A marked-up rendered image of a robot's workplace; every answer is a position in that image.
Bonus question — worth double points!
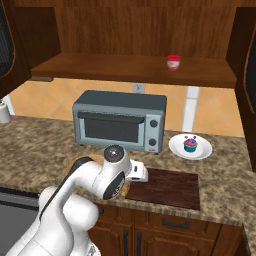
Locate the white plate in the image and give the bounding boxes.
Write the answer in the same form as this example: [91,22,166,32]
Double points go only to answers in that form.
[167,133,214,161]

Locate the open wooden wall cabinet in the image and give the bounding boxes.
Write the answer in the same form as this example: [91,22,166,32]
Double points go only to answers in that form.
[13,0,238,90]

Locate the grey-blue toaster oven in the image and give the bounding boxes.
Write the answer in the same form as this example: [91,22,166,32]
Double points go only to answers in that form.
[71,89,168,155]

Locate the dark toaster oven door handle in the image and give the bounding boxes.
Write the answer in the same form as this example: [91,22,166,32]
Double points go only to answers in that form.
[77,111,145,125]

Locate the wooden drawer front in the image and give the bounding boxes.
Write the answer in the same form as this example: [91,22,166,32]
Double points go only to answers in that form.
[95,203,135,224]
[134,209,223,242]

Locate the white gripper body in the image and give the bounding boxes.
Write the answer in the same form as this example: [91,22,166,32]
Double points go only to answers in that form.
[130,162,150,184]

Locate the black cupboard door handle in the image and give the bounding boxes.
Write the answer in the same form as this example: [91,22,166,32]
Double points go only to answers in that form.
[122,228,130,256]
[136,231,143,256]

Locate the wooden cupboard door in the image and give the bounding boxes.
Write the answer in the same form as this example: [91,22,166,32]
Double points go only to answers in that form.
[87,218,135,256]
[134,226,216,256]

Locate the blue and pink cupcake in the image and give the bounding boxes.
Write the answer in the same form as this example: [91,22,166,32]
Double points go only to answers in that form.
[182,134,200,154]

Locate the toaster oven glass door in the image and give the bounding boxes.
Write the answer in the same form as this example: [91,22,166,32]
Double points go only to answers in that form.
[76,111,147,148]

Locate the dark brown cutting board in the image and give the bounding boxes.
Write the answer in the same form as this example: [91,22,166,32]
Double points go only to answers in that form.
[125,167,201,211]

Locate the red-lidded jam jar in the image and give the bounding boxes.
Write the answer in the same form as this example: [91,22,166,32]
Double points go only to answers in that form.
[166,54,182,72]

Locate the white wall outlet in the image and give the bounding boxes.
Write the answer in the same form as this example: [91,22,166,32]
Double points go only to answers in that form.
[131,82,146,95]

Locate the grey dishwasher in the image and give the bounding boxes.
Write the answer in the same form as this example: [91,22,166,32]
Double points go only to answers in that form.
[0,187,42,256]

